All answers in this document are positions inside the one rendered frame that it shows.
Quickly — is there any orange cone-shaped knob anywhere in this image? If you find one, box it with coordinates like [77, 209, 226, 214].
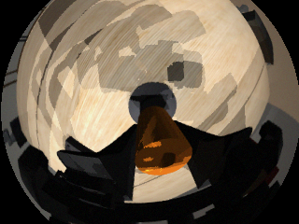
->
[135, 107, 193, 175]

